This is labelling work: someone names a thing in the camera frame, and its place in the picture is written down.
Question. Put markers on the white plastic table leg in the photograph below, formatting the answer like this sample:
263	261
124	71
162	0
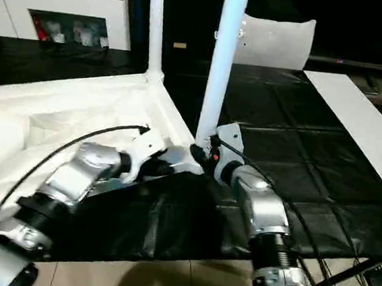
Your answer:
156	28
222	68

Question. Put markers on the white plastic table top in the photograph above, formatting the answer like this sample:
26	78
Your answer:
62	103

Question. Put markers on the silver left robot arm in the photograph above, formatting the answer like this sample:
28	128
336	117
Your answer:
73	172

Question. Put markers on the black quilted mat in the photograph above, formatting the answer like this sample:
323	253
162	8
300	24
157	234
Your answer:
312	144

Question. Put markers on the grey cushion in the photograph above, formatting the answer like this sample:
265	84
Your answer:
278	43

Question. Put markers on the black cabinet with gold label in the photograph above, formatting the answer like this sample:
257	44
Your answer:
186	14

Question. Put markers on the white flat panel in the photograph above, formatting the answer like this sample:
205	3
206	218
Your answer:
360	108

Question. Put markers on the black bar with red mark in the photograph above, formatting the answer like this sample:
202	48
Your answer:
361	64

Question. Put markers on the black metal stand leg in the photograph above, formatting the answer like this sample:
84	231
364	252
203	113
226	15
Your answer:
351	270

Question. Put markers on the white sideboard with glass doors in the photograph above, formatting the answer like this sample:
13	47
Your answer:
73	0

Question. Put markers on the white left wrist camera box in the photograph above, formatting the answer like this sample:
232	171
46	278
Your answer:
146	145

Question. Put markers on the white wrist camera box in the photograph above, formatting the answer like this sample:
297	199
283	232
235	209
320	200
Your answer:
230	136
146	145

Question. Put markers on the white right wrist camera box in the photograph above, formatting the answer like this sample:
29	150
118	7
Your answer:
230	136

